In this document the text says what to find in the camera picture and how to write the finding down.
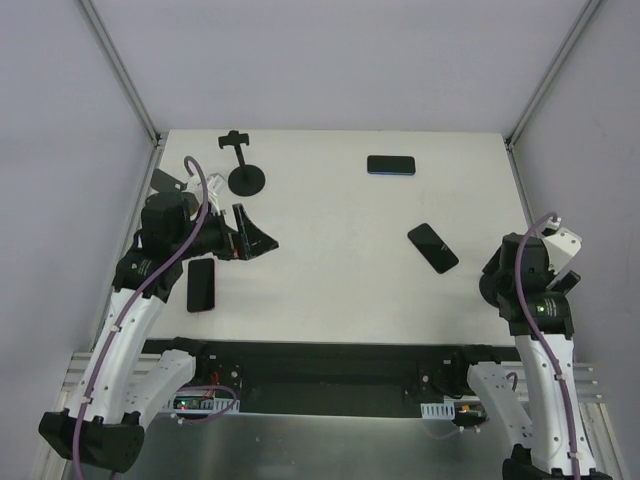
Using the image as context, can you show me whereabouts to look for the black clamp phone stand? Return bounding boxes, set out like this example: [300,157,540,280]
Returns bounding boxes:
[218,130,266,197]

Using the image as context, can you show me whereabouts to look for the blue edged black phone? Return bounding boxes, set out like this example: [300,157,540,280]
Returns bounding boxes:
[366,155,416,176]

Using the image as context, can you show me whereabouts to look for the black round base phone stand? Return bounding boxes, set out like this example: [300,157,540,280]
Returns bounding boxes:
[479,273,499,308]

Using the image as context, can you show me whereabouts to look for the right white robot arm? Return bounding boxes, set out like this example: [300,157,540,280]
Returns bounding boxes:
[450,228,607,479]

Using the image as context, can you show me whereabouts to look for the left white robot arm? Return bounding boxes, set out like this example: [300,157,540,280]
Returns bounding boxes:
[38,191,279,476]

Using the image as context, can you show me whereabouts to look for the black phone with red case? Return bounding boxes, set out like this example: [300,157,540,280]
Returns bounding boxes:
[186,258,215,313]

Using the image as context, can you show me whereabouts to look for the brown base phone stand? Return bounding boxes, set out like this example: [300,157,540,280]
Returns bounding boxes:
[150,168,187,193]

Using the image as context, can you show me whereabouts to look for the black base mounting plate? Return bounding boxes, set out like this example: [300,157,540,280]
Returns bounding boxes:
[143,337,519,418]

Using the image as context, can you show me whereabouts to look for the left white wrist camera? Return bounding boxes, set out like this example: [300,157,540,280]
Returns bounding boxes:
[185,173,226,213]

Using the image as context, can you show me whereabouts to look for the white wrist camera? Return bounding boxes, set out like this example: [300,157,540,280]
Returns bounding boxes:
[185,173,226,213]
[540,216,582,288]

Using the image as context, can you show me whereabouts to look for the left white cable duct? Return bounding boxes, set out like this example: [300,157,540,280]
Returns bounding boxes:
[168,395,240,416]

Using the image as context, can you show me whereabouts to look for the white cable duct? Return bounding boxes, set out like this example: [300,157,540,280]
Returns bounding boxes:
[420,400,487,421]
[168,395,240,416]

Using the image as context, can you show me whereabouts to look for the left aluminium frame post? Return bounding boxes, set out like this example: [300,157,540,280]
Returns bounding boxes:
[75,0,162,146]

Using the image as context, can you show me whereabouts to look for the aluminium frame post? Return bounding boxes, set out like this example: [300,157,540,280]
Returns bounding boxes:
[504,0,606,151]
[75,0,162,146]

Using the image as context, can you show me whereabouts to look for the right white cable duct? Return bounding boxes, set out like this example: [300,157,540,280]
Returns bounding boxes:
[420,400,487,421]

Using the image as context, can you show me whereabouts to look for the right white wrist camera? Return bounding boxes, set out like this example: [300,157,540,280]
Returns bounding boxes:
[540,216,582,288]

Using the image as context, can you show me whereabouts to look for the right aluminium frame post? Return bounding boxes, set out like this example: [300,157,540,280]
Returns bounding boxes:
[504,0,606,151]

